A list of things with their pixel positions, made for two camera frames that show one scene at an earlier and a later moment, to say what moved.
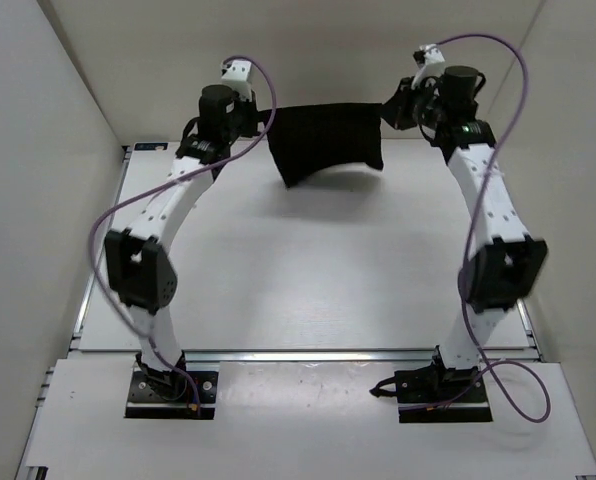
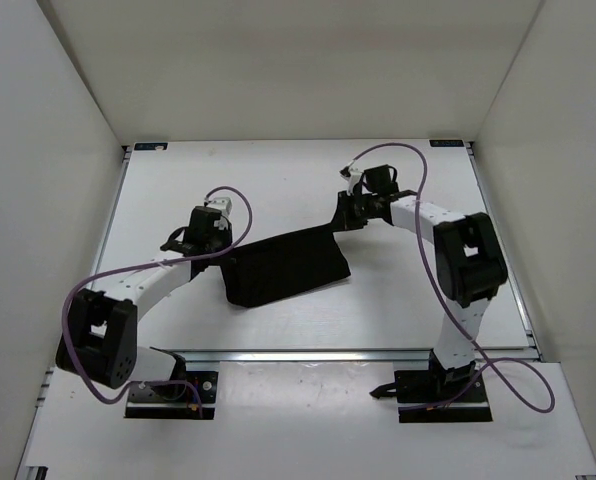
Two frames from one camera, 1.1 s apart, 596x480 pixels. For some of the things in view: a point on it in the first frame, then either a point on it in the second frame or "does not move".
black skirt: (310, 138) to (263, 271)
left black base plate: (146, 401) does not move
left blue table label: (150, 145) does not move
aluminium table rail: (303, 357) does not move
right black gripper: (395, 111) to (344, 220)
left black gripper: (254, 128) to (227, 232)
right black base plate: (423, 398) does not move
